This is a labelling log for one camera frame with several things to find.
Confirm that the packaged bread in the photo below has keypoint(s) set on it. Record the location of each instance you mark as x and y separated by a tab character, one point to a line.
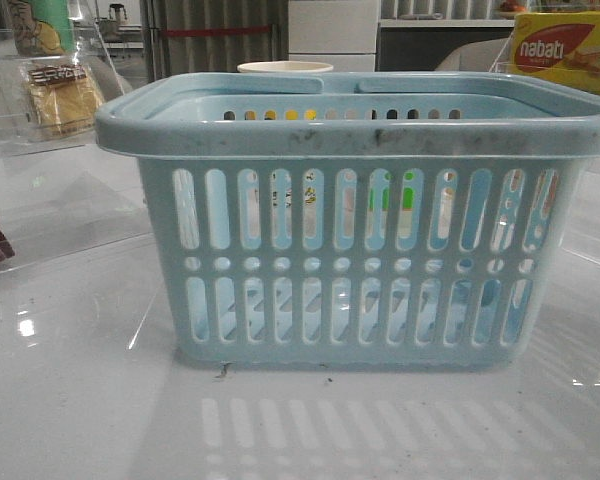
62	97

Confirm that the light blue plastic basket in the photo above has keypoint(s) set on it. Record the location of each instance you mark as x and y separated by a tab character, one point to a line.
403	219

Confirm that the white paper cup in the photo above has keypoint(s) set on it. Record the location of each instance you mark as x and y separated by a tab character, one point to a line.
285	67

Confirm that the white drawer cabinet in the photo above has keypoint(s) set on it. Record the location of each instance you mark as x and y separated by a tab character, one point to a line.
340	33

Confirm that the clear acrylic shelf left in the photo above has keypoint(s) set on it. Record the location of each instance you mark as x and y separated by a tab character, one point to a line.
94	32

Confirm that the clear acrylic stand right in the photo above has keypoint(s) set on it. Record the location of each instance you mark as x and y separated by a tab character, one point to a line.
500	65

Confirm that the green yellow cartoon package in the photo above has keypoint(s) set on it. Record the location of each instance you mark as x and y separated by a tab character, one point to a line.
41	27

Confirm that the yellow nabati wafer box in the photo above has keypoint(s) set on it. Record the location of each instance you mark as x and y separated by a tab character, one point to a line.
582	28

